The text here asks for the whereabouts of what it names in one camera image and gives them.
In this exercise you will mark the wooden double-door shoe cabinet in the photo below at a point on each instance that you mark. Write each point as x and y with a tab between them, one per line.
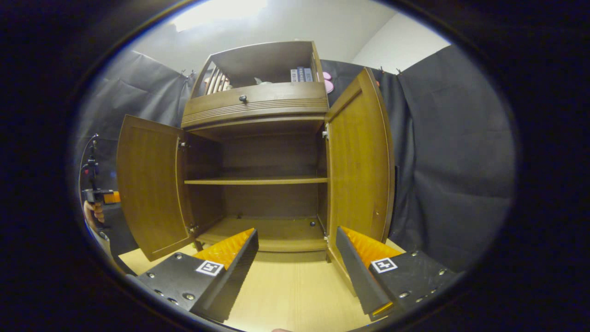
272	152

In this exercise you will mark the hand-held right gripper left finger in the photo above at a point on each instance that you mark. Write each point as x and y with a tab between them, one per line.
239	276

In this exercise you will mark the grey book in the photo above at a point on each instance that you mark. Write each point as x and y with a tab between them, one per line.
293	75

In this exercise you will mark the black backdrop cloth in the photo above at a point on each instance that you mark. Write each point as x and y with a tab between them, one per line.
461	161

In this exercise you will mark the pale pink object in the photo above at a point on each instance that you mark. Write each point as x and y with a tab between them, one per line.
219	84

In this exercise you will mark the wooden inner shelf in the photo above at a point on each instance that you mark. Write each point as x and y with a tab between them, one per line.
258	180

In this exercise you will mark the white crumpled object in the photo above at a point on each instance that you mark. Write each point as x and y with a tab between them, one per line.
263	82

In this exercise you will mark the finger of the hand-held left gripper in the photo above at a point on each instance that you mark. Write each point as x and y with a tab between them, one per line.
112	197

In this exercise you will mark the wooden cabinet drawer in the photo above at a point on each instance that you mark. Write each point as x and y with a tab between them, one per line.
286	94

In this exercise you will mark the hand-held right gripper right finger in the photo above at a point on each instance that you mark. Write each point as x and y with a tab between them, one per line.
357	276

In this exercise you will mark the wooden shoe cabinet door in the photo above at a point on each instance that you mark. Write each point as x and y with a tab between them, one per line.
147	184
359	161

